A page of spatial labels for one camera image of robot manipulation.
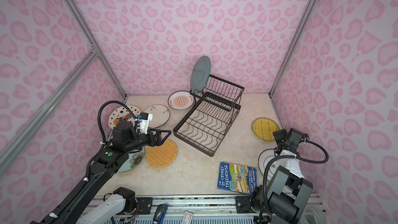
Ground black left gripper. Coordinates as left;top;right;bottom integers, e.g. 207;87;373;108
125;128;171;154

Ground black wire dish rack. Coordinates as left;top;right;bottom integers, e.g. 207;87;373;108
173;75;245;157

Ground large grey-green plate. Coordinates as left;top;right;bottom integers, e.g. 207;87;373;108
190;56;211;93

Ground yellow-green woven plate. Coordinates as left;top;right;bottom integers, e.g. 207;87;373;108
252;117;280;142

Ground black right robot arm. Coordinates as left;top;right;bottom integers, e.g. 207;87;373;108
250;128;313;224

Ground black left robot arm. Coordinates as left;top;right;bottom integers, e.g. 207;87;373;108
40;121;172;224

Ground orange woven plate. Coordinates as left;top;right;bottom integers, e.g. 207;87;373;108
146;139;178;168

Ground light blue flower plate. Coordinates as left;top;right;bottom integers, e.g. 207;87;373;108
118;148;145;173

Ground white plate orange sun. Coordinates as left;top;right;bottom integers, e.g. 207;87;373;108
167;90;194;111

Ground star pattern cat plate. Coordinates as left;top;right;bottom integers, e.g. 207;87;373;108
107;105;141;129

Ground blue treehouse book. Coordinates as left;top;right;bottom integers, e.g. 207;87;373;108
217;162;257;195

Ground white plate black rings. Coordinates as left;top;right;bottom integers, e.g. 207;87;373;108
257;148;280;181

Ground white tape roll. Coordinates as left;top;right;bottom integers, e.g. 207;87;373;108
301;206;328;224

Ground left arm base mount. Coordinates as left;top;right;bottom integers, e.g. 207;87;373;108
120;197;153;215

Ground aluminium frame rail front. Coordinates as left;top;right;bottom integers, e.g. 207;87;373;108
57;194;327;224

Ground blue black tool handle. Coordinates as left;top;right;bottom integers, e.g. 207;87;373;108
152;204;168;224

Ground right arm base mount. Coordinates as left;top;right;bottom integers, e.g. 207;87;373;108
235;196;264;214

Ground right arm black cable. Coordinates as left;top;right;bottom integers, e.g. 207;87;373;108
262;139;329;215

